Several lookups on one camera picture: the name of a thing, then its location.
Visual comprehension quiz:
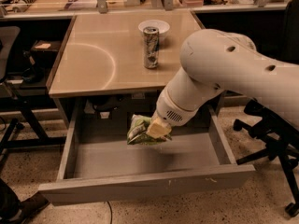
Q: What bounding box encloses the black office chair right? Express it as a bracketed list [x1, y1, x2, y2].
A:
[233, 0, 299, 217]

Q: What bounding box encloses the black shoe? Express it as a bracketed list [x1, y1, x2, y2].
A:
[8, 192, 50, 224]

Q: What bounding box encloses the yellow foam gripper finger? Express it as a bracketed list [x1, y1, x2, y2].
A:
[146, 116, 172, 139]

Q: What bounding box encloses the open grey top drawer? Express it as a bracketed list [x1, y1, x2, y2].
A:
[39, 105, 255, 205]

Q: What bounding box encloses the grey cabinet counter unit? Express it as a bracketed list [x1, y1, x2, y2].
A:
[49, 10, 203, 122]

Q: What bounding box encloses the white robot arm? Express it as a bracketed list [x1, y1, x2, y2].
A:
[147, 29, 299, 138]

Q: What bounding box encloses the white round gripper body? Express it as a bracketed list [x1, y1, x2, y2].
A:
[156, 88, 198, 126]

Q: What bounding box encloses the black floor cable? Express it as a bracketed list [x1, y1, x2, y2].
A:
[106, 201, 113, 224]

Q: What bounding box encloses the tall slim drink can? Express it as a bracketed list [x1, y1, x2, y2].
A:
[143, 26, 159, 69]

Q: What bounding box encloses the white paper bowl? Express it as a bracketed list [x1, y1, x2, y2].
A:
[138, 20, 170, 42]

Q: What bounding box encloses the black desk frame left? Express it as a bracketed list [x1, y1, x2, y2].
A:
[0, 77, 67, 151]

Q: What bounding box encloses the green jalapeno chip bag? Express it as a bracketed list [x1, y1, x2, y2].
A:
[127, 115, 171, 146]

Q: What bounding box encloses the black chair left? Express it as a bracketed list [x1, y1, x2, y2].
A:
[0, 26, 20, 164]

